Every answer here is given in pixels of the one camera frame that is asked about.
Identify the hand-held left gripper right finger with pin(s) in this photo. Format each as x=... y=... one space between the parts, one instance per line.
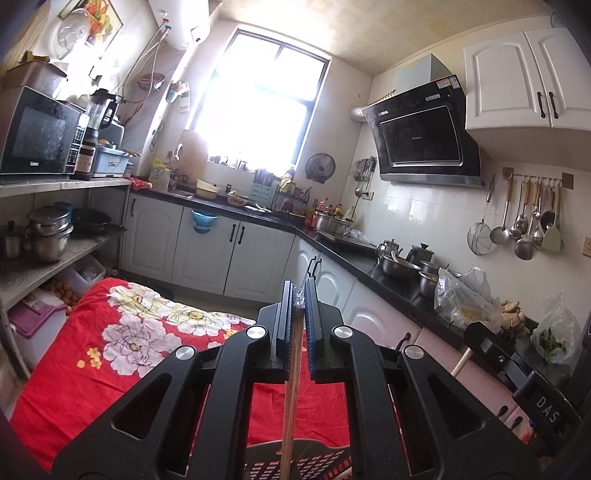
x=310 y=323

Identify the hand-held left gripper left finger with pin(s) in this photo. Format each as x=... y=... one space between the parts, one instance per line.
x=285 y=323

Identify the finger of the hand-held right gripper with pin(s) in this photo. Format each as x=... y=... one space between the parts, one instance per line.
x=480 y=333

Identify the wooden chopstick pair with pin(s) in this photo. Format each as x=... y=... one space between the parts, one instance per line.
x=461 y=362
x=292 y=392

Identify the black plastic utensil basket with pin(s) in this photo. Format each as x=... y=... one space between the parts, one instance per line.
x=323 y=461

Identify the clear plastic bag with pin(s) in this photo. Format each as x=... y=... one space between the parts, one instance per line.
x=464 y=300

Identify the ginger roots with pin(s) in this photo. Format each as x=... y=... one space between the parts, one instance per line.
x=513 y=316

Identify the bag of greens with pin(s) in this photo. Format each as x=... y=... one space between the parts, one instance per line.
x=554 y=337

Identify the black kitchen countertop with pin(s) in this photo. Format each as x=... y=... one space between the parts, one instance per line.
x=360 y=265

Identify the steel tray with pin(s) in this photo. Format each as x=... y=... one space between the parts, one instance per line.
x=346 y=240

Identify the black kettle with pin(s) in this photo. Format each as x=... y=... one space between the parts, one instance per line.
x=420 y=254

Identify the large steel pot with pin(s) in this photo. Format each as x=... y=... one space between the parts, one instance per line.
x=332 y=224

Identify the steel bowl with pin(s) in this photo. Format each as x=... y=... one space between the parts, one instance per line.
x=399 y=267

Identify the white lower cabinets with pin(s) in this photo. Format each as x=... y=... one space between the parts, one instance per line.
x=203 y=258

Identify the steel teapot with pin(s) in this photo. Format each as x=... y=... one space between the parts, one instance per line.
x=388 y=250

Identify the green spatula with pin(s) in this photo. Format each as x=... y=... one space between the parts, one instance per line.
x=553 y=237

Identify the blue basin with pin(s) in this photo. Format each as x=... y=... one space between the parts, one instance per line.
x=204 y=222

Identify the knife block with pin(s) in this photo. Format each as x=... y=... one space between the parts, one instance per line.
x=264 y=189

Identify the yellow bowl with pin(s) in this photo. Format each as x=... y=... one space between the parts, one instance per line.
x=207 y=189

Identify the wooden cutting board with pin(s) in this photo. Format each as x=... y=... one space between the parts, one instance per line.
x=193 y=157

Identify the black range hood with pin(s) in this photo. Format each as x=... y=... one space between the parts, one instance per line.
x=422 y=134

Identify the black frying pan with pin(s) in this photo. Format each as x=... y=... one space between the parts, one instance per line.
x=94 y=221

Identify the red floral blanket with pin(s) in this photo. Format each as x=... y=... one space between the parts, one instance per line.
x=69 y=378

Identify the kitchen window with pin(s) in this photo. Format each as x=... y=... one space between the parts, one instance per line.
x=258 y=97

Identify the steel shelf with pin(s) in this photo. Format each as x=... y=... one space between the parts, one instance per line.
x=46 y=277

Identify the stacked steel pots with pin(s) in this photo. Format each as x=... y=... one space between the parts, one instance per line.
x=48 y=235

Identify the white upper cabinet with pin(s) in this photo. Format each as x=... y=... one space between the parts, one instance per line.
x=526 y=83

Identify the black blender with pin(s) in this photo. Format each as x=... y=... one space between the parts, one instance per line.
x=94 y=134

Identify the black microwave oven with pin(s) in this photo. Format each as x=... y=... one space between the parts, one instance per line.
x=37 y=134

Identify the white water heater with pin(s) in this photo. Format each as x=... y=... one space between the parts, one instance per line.
x=182 y=21

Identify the brown cardboard box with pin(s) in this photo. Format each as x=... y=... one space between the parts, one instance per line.
x=32 y=78

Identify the white plastic dish cover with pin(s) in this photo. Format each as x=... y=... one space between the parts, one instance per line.
x=69 y=34

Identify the round wall fan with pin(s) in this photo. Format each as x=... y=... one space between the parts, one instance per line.
x=320 y=167

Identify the wall utensil rail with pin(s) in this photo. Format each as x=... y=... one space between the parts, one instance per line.
x=538 y=175

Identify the fruit wall picture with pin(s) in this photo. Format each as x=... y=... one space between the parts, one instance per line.
x=104 y=16

